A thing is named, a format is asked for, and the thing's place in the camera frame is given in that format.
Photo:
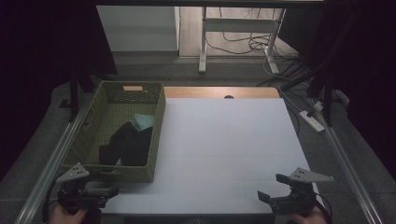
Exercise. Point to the dark curtain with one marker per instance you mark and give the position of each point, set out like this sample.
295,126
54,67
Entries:
37,62
358,62

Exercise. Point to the black cloth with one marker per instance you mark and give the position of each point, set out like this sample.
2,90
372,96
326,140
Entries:
130,146

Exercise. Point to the person's right hand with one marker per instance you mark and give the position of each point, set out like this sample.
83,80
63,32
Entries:
306,218

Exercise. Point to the green woven basket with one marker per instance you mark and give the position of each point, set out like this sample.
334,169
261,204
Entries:
102,124

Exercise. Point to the white power strip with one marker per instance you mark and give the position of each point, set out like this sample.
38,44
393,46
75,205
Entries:
312,121

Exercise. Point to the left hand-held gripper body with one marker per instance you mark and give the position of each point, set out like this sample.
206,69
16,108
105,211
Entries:
74,196

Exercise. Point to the white desk frame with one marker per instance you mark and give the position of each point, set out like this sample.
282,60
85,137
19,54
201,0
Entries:
239,24

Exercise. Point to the white cabinet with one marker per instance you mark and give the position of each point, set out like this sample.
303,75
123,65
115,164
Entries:
140,28

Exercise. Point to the aluminium rail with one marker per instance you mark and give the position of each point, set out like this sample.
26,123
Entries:
348,171
53,161

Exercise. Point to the white table mat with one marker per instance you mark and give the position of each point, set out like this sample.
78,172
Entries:
224,149

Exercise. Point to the black metal stand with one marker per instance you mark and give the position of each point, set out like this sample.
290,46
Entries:
327,99
74,96

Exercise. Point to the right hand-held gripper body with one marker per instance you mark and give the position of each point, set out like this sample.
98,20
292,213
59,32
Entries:
295,202

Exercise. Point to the light green cloth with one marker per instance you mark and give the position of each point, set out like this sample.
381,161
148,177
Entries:
142,122

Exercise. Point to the person's left hand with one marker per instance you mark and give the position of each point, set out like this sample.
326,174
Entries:
63,217

